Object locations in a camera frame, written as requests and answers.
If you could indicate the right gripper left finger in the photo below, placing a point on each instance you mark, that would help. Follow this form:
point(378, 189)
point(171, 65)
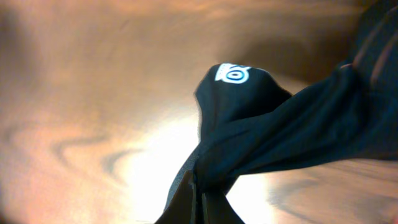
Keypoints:
point(181, 199)

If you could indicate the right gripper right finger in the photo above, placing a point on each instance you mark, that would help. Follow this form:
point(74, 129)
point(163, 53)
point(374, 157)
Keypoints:
point(217, 210)

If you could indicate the black orange-patterned jersey shirt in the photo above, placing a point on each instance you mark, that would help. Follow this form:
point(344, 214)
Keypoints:
point(312, 89)

